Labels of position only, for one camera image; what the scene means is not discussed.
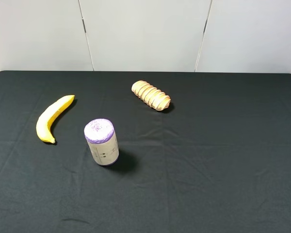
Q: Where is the yellow banana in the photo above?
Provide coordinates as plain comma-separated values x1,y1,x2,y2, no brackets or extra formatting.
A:
36,95,75,144

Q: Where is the twisted bread loaf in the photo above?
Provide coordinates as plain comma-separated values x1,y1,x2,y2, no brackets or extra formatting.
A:
131,80,171,111

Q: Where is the purple bag roll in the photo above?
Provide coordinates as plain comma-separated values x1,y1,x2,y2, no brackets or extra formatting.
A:
84,118,119,166

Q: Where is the black tablecloth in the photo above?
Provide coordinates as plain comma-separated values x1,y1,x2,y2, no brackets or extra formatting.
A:
0,71,291,233

